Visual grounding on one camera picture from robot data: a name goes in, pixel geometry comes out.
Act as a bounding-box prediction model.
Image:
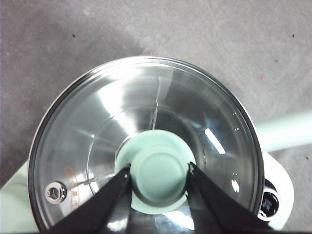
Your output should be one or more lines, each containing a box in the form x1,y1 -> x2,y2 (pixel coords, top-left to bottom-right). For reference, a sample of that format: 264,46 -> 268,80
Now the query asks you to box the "glass pot lid green knob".
28,56 -> 266,232

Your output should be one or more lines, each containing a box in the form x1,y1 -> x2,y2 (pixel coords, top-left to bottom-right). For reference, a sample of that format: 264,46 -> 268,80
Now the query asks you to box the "green pot with side handle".
28,56 -> 312,232

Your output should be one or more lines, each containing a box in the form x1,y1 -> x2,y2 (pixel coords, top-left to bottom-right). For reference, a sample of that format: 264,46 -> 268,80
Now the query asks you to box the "silver control knob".
260,179 -> 281,221

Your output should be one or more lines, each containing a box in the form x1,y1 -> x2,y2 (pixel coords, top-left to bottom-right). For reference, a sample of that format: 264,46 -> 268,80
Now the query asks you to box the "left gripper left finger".
47,163 -> 132,234

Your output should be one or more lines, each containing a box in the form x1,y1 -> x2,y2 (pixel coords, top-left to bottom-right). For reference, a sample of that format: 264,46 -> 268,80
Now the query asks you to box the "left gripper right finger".
186,162 -> 276,234

